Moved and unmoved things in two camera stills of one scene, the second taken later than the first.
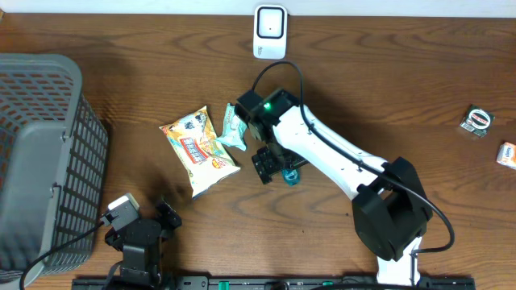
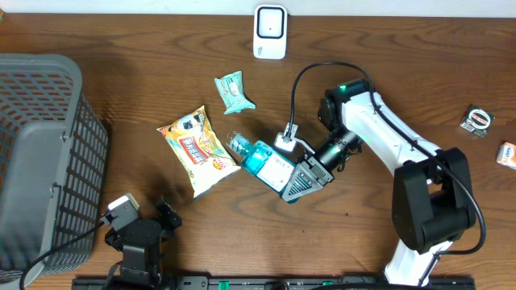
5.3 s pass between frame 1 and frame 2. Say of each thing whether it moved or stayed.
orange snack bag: stayed
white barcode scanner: stayed
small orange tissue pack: stayed
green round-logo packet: stayed
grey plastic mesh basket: stayed
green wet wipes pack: moved
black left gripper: stayed
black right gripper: moved
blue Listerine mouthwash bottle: moved
